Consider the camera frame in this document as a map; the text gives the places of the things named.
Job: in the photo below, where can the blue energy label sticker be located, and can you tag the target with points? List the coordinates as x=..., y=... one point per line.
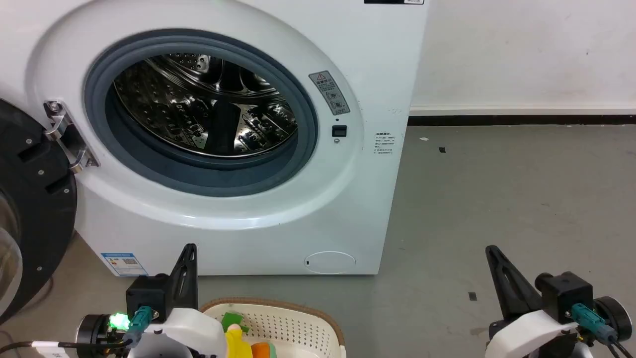
x=124, y=263

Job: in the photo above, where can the black washing machine door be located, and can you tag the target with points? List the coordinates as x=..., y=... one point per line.
x=39, y=209

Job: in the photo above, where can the grey rubber door gasket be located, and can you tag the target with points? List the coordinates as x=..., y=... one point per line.
x=149, y=166

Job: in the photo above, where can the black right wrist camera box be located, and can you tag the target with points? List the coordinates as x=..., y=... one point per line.
x=566, y=293

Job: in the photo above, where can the chrome door hinge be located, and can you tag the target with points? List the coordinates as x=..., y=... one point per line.
x=69, y=136

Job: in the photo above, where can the small printed spec sticker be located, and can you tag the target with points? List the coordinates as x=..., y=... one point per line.
x=383, y=143

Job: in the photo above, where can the cream plastic laundry basket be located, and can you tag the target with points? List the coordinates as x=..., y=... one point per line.
x=293, y=325

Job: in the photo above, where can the round drain filter cover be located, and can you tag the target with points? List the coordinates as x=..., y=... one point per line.
x=330, y=262

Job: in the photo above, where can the white front-load washing machine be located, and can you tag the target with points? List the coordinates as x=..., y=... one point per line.
x=258, y=219

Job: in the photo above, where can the black bar with white label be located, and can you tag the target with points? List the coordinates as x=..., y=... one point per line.
x=393, y=1

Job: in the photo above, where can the stainless steel washing machine drum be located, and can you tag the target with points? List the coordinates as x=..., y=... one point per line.
x=198, y=109

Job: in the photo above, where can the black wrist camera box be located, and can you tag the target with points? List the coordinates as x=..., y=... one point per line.
x=566, y=293
x=146, y=293

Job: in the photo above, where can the yellow toy peeled banana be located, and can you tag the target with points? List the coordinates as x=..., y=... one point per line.
x=237, y=345

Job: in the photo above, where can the black wall baseboard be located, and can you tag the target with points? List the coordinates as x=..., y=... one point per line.
x=521, y=120

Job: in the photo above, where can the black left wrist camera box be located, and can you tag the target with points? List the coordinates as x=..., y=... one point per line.
x=146, y=293

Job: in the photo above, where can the grey warning sticker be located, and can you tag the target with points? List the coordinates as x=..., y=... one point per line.
x=329, y=92

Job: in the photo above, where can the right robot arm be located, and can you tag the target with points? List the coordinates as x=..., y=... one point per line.
x=613, y=315

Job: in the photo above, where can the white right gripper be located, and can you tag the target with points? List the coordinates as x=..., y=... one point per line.
x=531, y=335

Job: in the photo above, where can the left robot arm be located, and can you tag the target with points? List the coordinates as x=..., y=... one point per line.
x=92, y=330

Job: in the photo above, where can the orange plush toy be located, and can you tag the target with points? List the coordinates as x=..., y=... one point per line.
x=263, y=350

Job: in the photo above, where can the black door latch socket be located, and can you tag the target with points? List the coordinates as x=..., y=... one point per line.
x=339, y=131

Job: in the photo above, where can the green plush toy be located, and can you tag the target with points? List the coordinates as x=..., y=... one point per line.
x=231, y=320

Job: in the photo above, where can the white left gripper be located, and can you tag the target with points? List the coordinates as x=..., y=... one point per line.
x=189, y=330

